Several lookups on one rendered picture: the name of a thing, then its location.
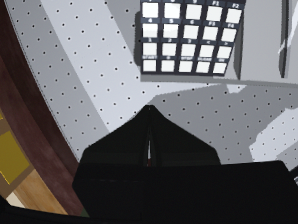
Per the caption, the grey plate washer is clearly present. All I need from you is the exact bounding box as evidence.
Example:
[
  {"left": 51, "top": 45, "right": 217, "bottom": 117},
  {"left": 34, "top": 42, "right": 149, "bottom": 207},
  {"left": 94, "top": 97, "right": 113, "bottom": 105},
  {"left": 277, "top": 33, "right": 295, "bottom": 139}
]
[{"left": 140, "top": 0, "right": 298, "bottom": 89}]

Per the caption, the grey perforated base plate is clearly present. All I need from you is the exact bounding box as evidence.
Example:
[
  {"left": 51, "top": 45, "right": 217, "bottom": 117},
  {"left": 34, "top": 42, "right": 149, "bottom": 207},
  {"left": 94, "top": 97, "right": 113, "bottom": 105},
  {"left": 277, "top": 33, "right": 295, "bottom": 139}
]
[{"left": 4, "top": 0, "right": 298, "bottom": 172}]

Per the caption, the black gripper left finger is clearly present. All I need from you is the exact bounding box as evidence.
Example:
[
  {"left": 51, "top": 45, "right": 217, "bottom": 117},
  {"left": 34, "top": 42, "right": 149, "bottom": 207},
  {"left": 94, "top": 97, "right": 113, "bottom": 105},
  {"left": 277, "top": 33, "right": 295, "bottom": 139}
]
[{"left": 78, "top": 105, "right": 149, "bottom": 167}]

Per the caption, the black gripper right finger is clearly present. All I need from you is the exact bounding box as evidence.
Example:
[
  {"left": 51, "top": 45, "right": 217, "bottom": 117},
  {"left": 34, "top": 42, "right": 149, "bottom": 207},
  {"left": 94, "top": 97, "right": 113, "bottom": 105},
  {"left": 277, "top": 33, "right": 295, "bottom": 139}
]
[{"left": 149, "top": 105, "right": 221, "bottom": 166}]

